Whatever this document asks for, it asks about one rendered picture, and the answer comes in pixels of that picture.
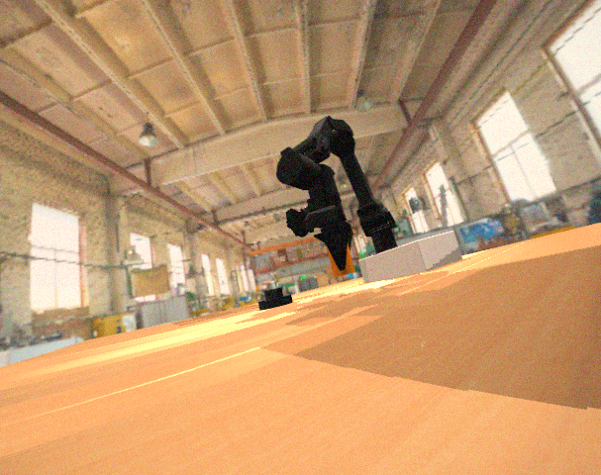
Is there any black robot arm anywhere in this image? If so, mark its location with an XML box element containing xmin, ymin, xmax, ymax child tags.
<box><xmin>276</xmin><ymin>116</ymin><xmax>399</xmax><ymax>254</ymax></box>

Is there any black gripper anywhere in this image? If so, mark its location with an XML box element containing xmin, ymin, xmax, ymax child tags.
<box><xmin>304</xmin><ymin>187</ymin><xmax>353</xmax><ymax>271</ymax></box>

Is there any orange cylinder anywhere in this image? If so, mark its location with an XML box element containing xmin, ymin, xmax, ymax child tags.
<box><xmin>328</xmin><ymin>244</ymin><xmax>355</xmax><ymax>277</ymax></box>

